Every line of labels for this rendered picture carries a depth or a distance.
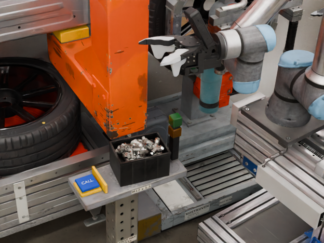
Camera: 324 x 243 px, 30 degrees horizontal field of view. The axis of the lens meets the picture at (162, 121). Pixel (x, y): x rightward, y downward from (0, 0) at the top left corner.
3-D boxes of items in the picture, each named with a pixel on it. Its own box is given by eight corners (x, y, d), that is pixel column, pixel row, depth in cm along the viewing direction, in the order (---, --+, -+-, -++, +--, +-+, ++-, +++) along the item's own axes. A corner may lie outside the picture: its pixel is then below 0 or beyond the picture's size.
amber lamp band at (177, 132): (176, 130, 235) (177, 122, 232) (181, 136, 232) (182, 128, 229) (167, 133, 233) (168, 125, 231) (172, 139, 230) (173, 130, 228)
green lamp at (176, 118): (177, 120, 232) (177, 111, 229) (182, 126, 229) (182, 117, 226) (168, 123, 230) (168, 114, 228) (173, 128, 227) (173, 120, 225)
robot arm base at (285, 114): (319, 117, 202) (325, 92, 196) (288, 132, 195) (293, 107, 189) (287, 96, 212) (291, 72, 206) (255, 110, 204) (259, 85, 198)
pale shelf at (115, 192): (166, 151, 248) (166, 145, 246) (187, 175, 236) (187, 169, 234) (67, 183, 230) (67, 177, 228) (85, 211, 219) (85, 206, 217)
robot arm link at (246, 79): (245, 73, 177) (249, 40, 171) (264, 93, 169) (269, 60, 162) (221, 78, 175) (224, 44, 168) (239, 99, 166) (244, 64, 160)
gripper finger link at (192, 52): (185, 62, 147) (203, 49, 153) (185, 56, 146) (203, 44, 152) (169, 58, 149) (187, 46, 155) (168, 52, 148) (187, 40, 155)
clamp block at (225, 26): (218, 27, 233) (219, 15, 230) (231, 38, 227) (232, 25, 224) (207, 30, 231) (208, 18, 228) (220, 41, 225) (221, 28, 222)
